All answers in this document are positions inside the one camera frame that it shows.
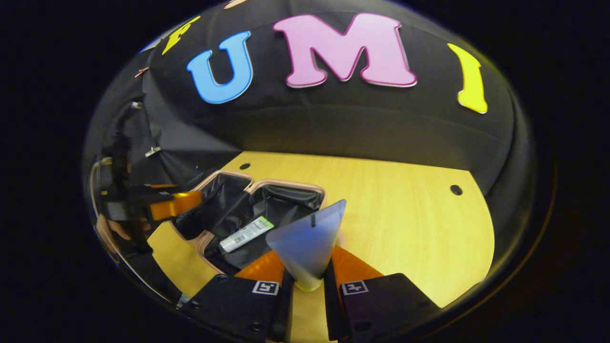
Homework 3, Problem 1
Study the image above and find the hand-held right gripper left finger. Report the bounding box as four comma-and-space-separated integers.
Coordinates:
183, 249, 295, 343

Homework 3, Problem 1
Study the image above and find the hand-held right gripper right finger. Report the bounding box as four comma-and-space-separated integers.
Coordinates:
323, 245, 441, 341

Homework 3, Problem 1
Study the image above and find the white green skincare tube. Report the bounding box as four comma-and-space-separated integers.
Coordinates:
219, 215, 275, 253

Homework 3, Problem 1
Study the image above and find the pink suitcase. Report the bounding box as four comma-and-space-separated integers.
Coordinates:
169, 169, 325, 277

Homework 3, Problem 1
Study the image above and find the black backdrop cloth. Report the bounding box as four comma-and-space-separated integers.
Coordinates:
83, 0, 529, 239

